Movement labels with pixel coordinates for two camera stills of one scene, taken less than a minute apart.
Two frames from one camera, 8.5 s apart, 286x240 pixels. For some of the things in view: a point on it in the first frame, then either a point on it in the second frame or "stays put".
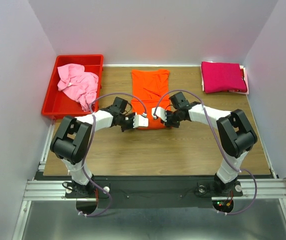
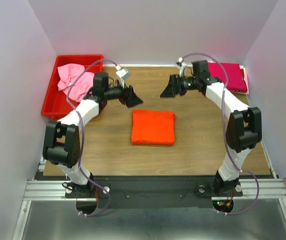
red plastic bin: [59, 104] stays put
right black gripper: [168, 123] to [173, 87]
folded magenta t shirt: [222, 77] stays put
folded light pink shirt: [246, 80] stays put
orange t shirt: [150, 88] to [153, 127]
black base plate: [152, 192] stays put
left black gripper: [131, 126] to [129, 98]
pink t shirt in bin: [79, 86] stays put
